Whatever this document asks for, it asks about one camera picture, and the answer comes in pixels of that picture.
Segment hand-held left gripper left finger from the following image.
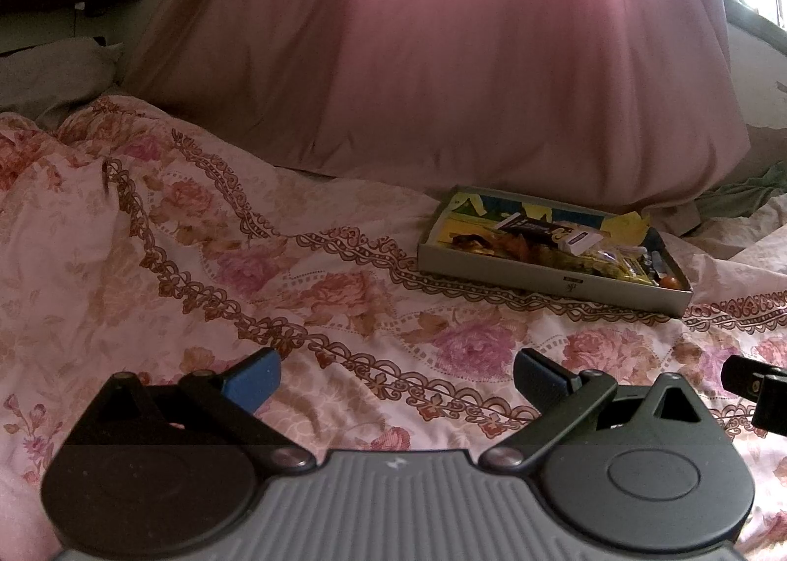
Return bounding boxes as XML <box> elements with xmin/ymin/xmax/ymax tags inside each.
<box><xmin>66</xmin><ymin>347</ymin><xmax>317</xmax><ymax>474</ymax></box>

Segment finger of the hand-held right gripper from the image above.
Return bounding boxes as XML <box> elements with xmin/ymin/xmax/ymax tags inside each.
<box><xmin>721</xmin><ymin>355</ymin><xmax>787</xmax><ymax>430</ymax></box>

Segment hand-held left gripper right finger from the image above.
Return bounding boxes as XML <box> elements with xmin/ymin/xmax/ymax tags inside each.
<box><xmin>480</xmin><ymin>347</ymin><xmax>725</xmax><ymax>474</ymax></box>

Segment shallow grey cardboard box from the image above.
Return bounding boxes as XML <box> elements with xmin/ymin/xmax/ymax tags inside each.
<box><xmin>417</xmin><ymin>186</ymin><xmax>694</xmax><ymax>317</ymax></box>

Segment orange snack clear packet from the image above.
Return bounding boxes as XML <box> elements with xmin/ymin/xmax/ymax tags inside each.
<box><xmin>452</xmin><ymin>232</ymin><xmax>554</xmax><ymax>267</ymax></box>

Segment dark blue snack packet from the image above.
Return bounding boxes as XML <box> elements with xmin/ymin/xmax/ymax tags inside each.
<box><xmin>492</xmin><ymin>213</ymin><xmax>575</xmax><ymax>242</ymax></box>

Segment floral blanket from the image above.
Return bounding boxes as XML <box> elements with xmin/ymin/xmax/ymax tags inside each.
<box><xmin>0</xmin><ymin>96</ymin><xmax>787</xmax><ymax>561</ymax></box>

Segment green cloth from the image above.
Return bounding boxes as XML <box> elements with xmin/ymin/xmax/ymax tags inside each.
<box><xmin>695</xmin><ymin>161</ymin><xmax>787</xmax><ymax>223</ymax></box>

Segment large pink pillow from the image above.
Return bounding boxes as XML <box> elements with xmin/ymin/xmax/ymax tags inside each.
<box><xmin>126</xmin><ymin>0</ymin><xmax>751</xmax><ymax>211</ymax></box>

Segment grey cloth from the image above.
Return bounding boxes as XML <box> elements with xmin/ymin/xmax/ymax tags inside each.
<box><xmin>0</xmin><ymin>35</ymin><xmax>124</xmax><ymax>116</ymax></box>

